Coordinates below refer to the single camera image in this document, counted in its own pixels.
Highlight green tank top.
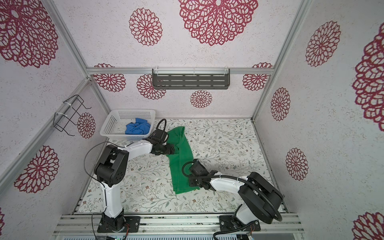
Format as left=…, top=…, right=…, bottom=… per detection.
left=167, top=126, right=198, bottom=195

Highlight blue tank top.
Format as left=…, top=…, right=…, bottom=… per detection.
left=125, top=118, right=151, bottom=135

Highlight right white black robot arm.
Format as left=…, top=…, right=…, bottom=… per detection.
left=182, top=159, right=284, bottom=225

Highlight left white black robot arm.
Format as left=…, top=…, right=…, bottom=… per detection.
left=94, top=130, right=175, bottom=233

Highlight white plastic basket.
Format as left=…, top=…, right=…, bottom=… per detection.
left=100, top=109, right=156, bottom=142

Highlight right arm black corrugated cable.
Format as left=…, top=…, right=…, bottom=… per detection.
left=181, top=160, right=283, bottom=223

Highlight aluminium front rail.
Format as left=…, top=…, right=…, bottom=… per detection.
left=52, top=213, right=305, bottom=237

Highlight grey metal wall shelf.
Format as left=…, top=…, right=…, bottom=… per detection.
left=152, top=69, right=231, bottom=90

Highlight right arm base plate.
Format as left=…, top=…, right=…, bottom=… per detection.
left=219, top=215, right=261, bottom=232

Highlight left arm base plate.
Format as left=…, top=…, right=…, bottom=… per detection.
left=97, top=216, right=141, bottom=233

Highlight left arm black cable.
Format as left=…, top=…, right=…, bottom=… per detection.
left=83, top=118, right=168, bottom=240

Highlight black wire wall rack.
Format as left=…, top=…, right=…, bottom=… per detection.
left=52, top=95, right=91, bottom=137

